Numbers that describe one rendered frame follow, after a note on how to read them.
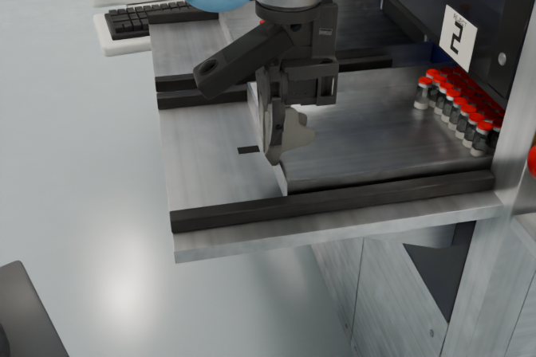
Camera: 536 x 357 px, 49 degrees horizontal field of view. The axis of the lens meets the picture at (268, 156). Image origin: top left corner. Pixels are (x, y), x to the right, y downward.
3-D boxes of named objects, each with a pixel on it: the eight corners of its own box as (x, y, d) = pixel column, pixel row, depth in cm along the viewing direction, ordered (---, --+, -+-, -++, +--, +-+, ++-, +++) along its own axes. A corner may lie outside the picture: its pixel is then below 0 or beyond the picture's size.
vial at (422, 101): (424, 102, 92) (429, 76, 90) (431, 109, 91) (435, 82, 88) (411, 103, 92) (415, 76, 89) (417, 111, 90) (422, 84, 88)
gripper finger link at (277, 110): (285, 151, 69) (286, 84, 64) (271, 153, 69) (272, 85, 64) (276, 130, 73) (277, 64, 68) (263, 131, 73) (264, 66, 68)
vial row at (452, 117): (431, 93, 95) (436, 68, 92) (490, 157, 80) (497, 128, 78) (419, 95, 94) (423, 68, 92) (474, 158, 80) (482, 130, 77)
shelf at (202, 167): (369, 7, 131) (370, -1, 130) (558, 208, 75) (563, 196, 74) (148, 25, 123) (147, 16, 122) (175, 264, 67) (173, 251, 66)
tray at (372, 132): (448, 80, 99) (452, 60, 97) (539, 170, 78) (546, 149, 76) (247, 102, 93) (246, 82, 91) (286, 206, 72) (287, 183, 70)
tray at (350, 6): (378, 7, 126) (380, -10, 124) (430, 60, 105) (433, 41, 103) (218, 19, 120) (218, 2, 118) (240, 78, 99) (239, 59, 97)
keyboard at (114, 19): (264, -2, 151) (264, -12, 150) (283, 17, 141) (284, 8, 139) (104, 17, 140) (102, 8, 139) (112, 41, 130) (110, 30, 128)
